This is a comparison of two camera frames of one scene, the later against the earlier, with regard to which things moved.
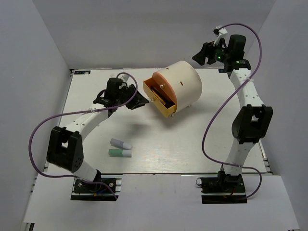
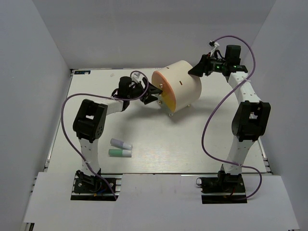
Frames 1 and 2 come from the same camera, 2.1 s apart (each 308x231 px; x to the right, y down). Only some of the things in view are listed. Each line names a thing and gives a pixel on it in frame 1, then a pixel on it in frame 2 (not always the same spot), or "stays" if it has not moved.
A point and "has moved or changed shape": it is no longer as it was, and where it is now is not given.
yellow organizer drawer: (157, 94) has moved or changed shape
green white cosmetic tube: (120, 153) stays
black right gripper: (206, 51) -> (202, 67)
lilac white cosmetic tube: (120, 144) stays
